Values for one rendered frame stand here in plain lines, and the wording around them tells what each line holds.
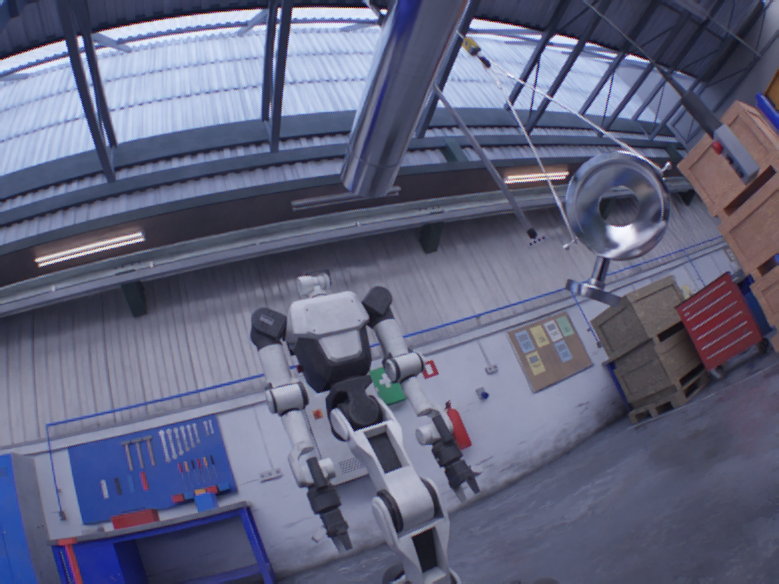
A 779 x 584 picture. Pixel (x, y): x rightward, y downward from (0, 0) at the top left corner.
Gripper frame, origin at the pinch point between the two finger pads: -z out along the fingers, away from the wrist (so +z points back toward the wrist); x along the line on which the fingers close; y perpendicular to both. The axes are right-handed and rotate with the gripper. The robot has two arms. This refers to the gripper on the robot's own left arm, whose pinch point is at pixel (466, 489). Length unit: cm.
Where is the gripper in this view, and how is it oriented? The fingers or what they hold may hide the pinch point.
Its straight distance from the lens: 144.0
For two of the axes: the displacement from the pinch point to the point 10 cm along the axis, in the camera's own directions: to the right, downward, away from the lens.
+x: 2.4, -6.5, -7.2
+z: -4.1, -7.4, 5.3
